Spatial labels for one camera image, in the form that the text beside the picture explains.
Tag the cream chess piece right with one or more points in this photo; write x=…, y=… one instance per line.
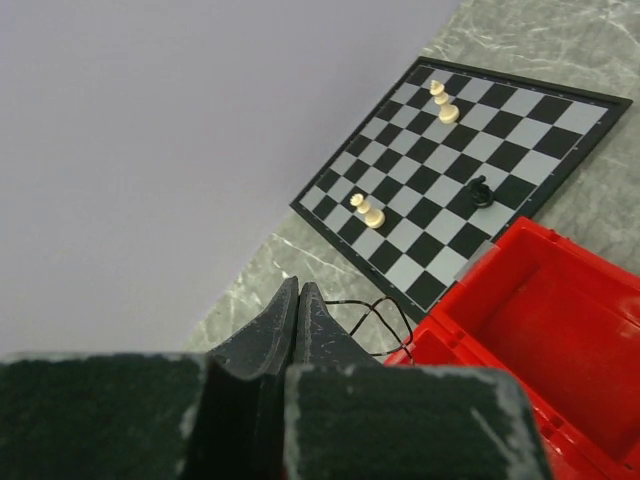
x=448, y=112

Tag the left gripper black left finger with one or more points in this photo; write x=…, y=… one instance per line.
x=264, y=343

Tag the cream chess piece left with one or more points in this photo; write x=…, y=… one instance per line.
x=374, y=218

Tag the red three-compartment plastic tray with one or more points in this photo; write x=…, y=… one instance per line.
x=565, y=323

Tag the black chess piece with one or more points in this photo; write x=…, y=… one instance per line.
x=481, y=194

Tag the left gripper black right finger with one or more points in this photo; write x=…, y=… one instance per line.
x=320, y=339

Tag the cream chess piece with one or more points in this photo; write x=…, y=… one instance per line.
x=374, y=218
x=448, y=112

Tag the black grey chessboard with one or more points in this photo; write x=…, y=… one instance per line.
x=526, y=136

